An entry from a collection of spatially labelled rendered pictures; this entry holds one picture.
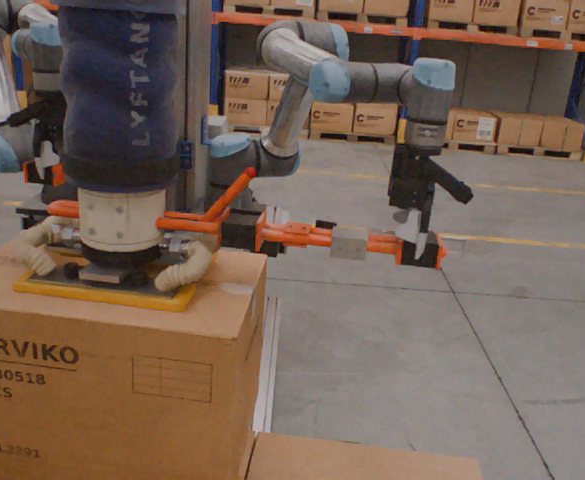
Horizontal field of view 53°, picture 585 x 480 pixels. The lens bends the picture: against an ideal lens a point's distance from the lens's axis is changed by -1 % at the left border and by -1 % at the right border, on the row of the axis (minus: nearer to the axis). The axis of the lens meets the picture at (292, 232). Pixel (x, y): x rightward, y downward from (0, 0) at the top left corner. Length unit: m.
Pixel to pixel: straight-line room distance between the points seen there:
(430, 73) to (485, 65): 8.96
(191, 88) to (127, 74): 0.80
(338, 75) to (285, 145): 0.65
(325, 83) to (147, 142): 0.34
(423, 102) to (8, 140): 1.14
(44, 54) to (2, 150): 0.36
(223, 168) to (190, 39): 0.41
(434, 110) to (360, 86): 0.14
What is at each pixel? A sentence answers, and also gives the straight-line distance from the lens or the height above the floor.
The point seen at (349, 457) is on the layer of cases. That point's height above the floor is 0.54.
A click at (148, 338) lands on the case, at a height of 1.05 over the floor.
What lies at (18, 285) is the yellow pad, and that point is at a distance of 1.24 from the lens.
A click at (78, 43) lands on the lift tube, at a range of 1.12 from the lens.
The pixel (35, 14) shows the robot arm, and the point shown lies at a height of 1.57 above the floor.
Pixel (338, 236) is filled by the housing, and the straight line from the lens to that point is 1.14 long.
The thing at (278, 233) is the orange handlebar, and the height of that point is 1.21.
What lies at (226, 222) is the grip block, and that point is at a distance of 1.14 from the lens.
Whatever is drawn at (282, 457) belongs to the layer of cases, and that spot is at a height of 0.54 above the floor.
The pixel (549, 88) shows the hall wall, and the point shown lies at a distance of 10.41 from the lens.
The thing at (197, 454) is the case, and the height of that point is 0.81.
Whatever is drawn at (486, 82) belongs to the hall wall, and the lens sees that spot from 10.06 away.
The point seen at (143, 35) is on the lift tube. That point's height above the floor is 1.56.
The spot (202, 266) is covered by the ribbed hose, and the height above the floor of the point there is 1.15.
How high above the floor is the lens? 1.61
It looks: 20 degrees down
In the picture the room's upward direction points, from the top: 4 degrees clockwise
